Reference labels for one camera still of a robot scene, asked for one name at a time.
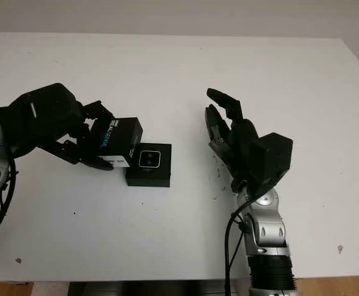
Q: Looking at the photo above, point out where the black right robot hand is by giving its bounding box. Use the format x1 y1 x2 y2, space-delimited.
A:
204 88 260 191

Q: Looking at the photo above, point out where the grey robot torso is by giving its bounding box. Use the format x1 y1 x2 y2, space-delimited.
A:
68 273 252 296

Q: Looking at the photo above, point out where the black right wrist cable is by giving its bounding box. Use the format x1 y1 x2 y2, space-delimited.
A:
224 197 256 296

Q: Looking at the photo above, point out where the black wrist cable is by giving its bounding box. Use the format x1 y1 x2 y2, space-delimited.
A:
0 155 20 247
224 197 256 296

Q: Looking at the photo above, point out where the small silver square camera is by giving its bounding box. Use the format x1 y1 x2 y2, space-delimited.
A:
138 149 162 169

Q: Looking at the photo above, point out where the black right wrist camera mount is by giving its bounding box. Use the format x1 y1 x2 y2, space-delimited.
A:
249 132 294 197

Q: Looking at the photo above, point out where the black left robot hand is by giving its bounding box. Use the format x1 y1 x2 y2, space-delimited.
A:
54 100 115 171

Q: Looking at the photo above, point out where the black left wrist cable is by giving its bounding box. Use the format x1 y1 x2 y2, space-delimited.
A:
0 155 20 247

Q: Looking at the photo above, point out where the black printed box lid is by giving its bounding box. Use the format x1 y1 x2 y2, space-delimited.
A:
97 116 144 169

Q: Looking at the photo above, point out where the black camera box base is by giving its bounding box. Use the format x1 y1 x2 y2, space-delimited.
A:
126 142 172 188

